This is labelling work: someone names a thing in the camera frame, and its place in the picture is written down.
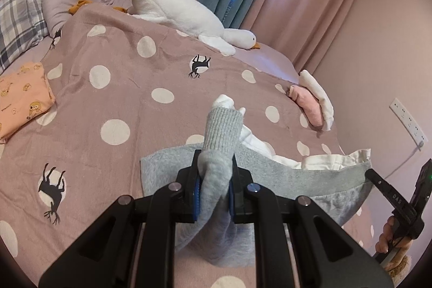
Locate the grey New York sweatshirt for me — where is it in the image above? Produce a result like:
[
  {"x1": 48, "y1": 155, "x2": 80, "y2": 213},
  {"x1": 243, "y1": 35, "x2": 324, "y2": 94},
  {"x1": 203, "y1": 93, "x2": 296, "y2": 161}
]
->
[{"x1": 141, "y1": 94, "x2": 372, "y2": 267}]

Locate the person right hand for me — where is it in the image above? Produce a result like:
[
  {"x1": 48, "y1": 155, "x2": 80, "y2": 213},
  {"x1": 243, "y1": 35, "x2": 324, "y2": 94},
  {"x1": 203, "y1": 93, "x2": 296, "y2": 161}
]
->
[{"x1": 375, "y1": 216, "x2": 413, "y2": 257}]

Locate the folded pink garment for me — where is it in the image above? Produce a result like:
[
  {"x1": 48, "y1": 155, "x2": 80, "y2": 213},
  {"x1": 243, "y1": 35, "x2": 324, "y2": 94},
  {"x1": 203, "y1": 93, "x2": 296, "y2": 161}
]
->
[{"x1": 287, "y1": 85, "x2": 324, "y2": 128}]

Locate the folded white garment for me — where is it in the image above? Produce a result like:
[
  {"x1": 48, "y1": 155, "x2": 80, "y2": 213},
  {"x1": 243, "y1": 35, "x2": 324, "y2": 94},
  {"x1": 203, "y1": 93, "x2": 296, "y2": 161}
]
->
[{"x1": 299, "y1": 69, "x2": 335, "y2": 131}]

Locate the polka dot mauve blanket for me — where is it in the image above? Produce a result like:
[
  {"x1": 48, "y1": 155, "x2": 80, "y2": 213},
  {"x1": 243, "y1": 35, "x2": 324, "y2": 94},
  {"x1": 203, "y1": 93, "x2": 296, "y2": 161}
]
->
[{"x1": 0, "y1": 2, "x2": 379, "y2": 288}]

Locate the folded orange bear garment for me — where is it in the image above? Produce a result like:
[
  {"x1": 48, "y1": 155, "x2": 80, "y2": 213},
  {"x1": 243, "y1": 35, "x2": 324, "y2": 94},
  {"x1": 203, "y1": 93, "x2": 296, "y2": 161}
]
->
[{"x1": 0, "y1": 62, "x2": 56, "y2": 144}]

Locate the blue plaid pillow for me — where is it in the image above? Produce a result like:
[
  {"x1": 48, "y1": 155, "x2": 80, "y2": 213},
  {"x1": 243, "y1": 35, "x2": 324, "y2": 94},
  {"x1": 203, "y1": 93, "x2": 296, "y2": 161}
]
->
[{"x1": 1, "y1": 0, "x2": 48, "y2": 72}]

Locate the lavender pillow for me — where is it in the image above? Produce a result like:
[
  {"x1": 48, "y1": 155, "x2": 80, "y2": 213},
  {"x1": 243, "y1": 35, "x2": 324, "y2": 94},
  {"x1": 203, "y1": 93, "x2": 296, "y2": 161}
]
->
[{"x1": 42, "y1": 0, "x2": 132, "y2": 38}]

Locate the white goose plush toy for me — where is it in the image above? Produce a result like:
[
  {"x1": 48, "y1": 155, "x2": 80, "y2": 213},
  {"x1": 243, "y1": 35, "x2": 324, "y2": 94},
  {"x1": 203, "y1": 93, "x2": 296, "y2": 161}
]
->
[{"x1": 128, "y1": 0, "x2": 260, "y2": 56}]

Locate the white power cable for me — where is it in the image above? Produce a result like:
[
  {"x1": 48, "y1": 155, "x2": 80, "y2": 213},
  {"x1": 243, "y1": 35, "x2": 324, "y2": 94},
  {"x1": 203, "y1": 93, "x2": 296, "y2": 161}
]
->
[{"x1": 382, "y1": 140, "x2": 426, "y2": 181}]

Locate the white wall power strip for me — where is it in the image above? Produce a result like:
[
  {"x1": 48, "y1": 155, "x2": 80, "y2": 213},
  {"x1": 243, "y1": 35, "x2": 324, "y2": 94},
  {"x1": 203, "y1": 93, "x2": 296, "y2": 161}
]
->
[{"x1": 389, "y1": 98, "x2": 428, "y2": 148}]

